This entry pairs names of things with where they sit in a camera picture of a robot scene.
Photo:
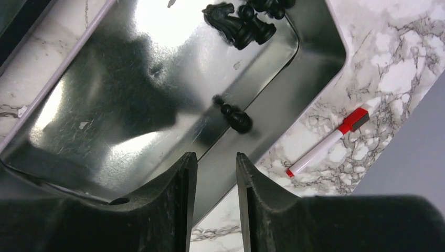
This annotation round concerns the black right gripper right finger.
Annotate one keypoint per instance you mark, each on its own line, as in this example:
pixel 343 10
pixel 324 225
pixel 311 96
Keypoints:
pixel 274 219

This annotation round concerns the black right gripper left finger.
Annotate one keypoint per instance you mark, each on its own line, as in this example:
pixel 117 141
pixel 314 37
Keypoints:
pixel 155 217

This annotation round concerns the pile of black chess pieces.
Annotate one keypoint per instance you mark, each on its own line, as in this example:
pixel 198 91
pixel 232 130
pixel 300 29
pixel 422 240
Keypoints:
pixel 274 9

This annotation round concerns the black chess knight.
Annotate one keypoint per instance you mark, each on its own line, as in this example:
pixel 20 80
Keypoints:
pixel 235 30

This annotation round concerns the black pawn in tin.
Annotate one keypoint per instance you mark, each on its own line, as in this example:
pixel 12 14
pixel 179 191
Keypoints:
pixel 235 117

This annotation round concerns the red capped marker pen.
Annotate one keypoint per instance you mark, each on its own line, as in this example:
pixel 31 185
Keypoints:
pixel 350 124

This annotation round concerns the pink tin box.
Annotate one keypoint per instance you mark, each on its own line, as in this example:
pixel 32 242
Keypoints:
pixel 139 92

